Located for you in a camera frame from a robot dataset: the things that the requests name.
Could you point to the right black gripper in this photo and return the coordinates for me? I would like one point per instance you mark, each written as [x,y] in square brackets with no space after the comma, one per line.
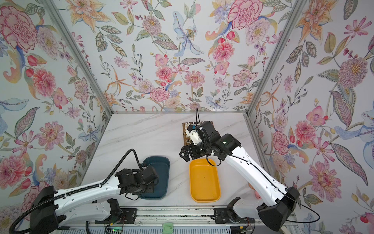
[192,148]

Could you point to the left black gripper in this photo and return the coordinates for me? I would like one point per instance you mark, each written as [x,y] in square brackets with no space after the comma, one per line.
[152,186]

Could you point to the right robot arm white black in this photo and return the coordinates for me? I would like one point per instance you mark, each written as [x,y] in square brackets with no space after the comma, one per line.
[276,202]

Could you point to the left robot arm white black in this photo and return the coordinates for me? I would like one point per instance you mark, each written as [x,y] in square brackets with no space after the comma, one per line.
[94,202]

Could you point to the wooden chess board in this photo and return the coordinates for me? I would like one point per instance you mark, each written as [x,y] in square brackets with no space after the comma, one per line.
[205,128]

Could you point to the dark teal plastic tray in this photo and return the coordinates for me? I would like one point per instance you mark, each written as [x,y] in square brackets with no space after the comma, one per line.
[161,165]

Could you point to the yellow plastic tray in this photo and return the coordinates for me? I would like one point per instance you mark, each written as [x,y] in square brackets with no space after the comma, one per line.
[204,181]

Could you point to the pink pig toy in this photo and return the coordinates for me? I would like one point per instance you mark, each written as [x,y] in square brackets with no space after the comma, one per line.
[257,195]

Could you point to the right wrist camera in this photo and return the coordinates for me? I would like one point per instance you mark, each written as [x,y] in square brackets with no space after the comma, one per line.
[193,134]

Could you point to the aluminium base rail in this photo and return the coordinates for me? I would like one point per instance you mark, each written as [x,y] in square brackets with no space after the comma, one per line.
[150,216]

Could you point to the green clip on rail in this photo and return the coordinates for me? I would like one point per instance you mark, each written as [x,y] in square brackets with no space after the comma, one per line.
[167,228]

